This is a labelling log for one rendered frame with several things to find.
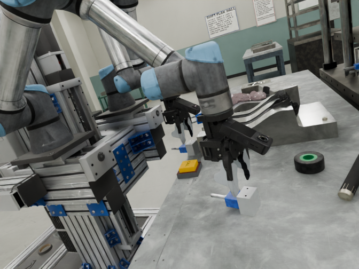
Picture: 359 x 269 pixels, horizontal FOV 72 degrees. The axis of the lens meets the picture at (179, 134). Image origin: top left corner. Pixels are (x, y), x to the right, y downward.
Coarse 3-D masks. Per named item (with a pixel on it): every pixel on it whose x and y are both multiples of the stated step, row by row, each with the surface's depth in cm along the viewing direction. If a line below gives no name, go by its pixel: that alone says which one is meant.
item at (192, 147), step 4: (192, 140) 110; (196, 140) 109; (184, 144) 112; (188, 144) 107; (192, 144) 106; (196, 144) 109; (172, 148) 115; (176, 148) 114; (180, 148) 110; (184, 148) 109; (188, 148) 108; (192, 148) 107; (196, 148) 109; (180, 152) 111; (184, 152) 110; (188, 152) 109; (192, 152) 107; (196, 152) 108
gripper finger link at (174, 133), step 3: (183, 126) 104; (177, 129) 104; (183, 129) 104; (171, 132) 106; (174, 132) 106; (177, 132) 105; (183, 132) 104; (171, 135) 107; (174, 135) 106; (177, 135) 105; (180, 135) 103; (183, 135) 104; (180, 138) 104; (183, 138) 104; (183, 141) 105; (183, 144) 106
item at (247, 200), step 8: (240, 192) 64; (248, 192) 63; (256, 192) 64; (232, 200) 64; (240, 200) 62; (248, 200) 61; (256, 200) 64; (240, 208) 64; (248, 208) 62; (256, 208) 64
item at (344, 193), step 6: (354, 162) 63; (354, 168) 61; (348, 174) 61; (354, 174) 60; (348, 180) 59; (354, 180) 59; (342, 186) 59; (348, 186) 58; (354, 186) 58; (342, 192) 57; (348, 192) 57; (354, 192) 57; (342, 198) 59; (348, 198) 57
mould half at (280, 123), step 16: (240, 112) 118; (256, 112) 107; (272, 112) 91; (288, 112) 88; (304, 112) 101; (320, 112) 97; (256, 128) 94; (272, 128) 92; (288, 128) 90; (304, 128) 89; (320, 128) 87; (336, 128) 86; (272, 144) 94
